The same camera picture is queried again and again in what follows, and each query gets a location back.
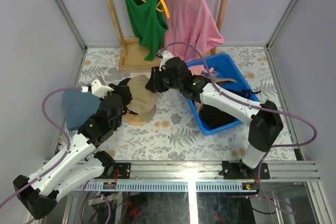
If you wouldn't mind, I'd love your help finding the blue plastic bin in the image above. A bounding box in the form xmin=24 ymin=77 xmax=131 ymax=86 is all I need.
xmin=187 ymin=53 xmax=259 ymax=135

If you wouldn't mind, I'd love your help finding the wooden clothes rack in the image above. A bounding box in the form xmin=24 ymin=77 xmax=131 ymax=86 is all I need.
xmin=106 ymin=0 xmax=228 ymax=72

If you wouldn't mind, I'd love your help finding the beige corduroy cap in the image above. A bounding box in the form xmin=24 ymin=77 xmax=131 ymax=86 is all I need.
xmin=126 ymin=75 xmax=159 ymax=122

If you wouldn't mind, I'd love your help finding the folded blue cloth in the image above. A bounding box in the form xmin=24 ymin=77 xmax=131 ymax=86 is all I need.
xmin=64 ymin=90 xmax=100 ymax=131

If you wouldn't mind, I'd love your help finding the beige sport cap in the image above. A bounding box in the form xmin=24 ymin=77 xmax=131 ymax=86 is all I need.
xmin=214 ymin=78 xmax=237 ymax=84

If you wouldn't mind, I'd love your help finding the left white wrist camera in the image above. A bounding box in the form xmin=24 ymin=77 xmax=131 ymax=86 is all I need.
xmin=81 ymin=76 xmax=113 ymax=98

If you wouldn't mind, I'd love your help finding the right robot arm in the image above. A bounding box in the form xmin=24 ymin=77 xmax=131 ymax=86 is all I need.
xmin=145 ymin=57 xmax=284 ymax=179

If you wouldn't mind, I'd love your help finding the pink cap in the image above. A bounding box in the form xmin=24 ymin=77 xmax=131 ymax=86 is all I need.
xmin=188 ymin=65 xmax=207 ymax=75

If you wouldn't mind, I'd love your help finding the black sport cap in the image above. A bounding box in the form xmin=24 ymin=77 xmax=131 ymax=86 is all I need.
xmin=196 ymin=103 xmax=237 ymax=130

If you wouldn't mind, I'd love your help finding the aluminium mounting rail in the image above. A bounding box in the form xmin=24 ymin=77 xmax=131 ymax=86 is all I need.
xmin=56 ymin=161 xmax=320 ymax=193

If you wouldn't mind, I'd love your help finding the wooden hat stand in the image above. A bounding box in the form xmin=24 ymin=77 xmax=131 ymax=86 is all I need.
xmin=123 ymin=113 xmax=153 ymax=126

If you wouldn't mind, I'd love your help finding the pink t-shirt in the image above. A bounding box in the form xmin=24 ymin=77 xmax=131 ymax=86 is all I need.
xmin=164 ymin=0 xmax=224 ymax=54

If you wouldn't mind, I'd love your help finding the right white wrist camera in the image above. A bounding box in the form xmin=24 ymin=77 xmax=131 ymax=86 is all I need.
xmin=156 ymin=51 xmax=174 ymax=71

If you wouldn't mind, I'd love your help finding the green tank top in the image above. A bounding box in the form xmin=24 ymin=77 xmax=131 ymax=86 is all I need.
xmin=125 ymin=0 xmax=169 ymax=61

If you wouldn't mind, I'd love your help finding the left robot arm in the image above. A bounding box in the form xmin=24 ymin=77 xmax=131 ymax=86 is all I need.
xmin=13 ymin=82 xmax=132 ymax=220

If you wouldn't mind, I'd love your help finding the black MLB cap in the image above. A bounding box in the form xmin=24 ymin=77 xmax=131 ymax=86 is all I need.
xmin=117 ymin=78 xmax=131 ymax=92

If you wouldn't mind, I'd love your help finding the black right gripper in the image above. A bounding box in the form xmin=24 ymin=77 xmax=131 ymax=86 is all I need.
xmin=145 ymin=66 xmax=182 ymax=94

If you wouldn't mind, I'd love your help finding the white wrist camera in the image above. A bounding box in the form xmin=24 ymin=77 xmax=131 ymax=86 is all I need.
xmin=81 ymin=76 xmax=113 ymax=98
xmin=156 ymin=51 xmax=174 ymax=71

